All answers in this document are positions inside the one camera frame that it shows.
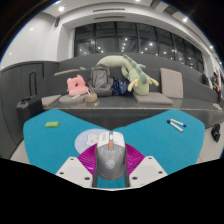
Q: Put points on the tan pouch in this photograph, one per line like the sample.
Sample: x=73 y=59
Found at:
x=91 y=97

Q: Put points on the grey backpack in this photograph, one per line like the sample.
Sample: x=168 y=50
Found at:
x=100 y=80

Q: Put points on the green eraser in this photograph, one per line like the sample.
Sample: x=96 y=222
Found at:
x=52 y=124

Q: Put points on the grey and white computer mouse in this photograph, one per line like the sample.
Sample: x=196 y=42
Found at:
x=110 y=160

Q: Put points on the ceiling lights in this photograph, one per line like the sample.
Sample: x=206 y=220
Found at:
x=61 y=8

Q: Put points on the pink plush cushion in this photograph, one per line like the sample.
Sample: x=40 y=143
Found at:
x=77 y=86

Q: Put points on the black wall speaker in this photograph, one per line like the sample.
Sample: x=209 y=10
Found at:
x=57 y=21

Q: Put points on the grey upright back cushion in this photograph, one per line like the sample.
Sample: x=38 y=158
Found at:
x=172 y=83

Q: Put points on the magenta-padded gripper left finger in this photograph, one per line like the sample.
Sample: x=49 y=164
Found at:
x=75 y=170

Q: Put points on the grey seat cushion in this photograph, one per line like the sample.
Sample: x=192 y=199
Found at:
x=50 y=100
x=152 y=98
x=71 y=99

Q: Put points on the blue-capped white marker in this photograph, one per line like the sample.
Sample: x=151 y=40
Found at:
x=178 y=122

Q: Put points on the green dragon plush toy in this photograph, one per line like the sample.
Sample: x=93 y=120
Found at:
x=141 y=85

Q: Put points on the black-capped white marker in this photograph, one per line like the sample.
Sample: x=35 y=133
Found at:
x=175 y=126

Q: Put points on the round light blue mouse pad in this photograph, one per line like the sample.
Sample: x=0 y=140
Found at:
x=83 y=141

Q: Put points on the dark glass window wall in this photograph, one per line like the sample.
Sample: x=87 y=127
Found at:
x=106 y=43

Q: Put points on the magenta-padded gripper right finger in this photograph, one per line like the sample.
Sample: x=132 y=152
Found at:
x=146 y=170

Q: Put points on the black suitcase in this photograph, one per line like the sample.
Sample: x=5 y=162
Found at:
x=29 y=108

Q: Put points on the black bag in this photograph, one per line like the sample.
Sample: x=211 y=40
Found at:
x=216 y=133

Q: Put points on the dark blue patterned bag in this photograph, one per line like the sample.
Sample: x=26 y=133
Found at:
x=120 y=87

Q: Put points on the person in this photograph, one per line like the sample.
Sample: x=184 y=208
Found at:
x=216 y=86

